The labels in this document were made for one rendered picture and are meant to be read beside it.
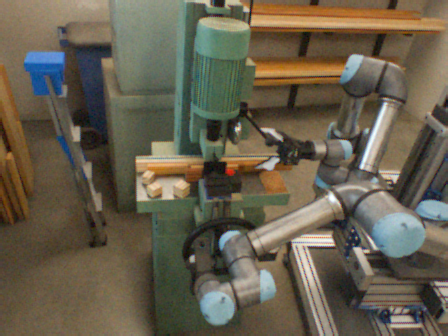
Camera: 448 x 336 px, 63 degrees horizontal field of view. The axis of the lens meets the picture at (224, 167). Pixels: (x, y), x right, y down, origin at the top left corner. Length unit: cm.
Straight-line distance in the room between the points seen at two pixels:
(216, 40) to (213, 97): 19
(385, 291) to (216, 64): 105
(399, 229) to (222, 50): 72
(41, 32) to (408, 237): 318
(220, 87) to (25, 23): 253
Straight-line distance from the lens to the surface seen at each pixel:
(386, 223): 98
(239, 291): 94
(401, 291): 161
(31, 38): 359
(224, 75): 123
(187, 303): 186
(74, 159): 204
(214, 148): 139
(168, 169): 147
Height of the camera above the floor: 178
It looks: 34 degrees down
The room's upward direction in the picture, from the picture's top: 8 degrees clockwise
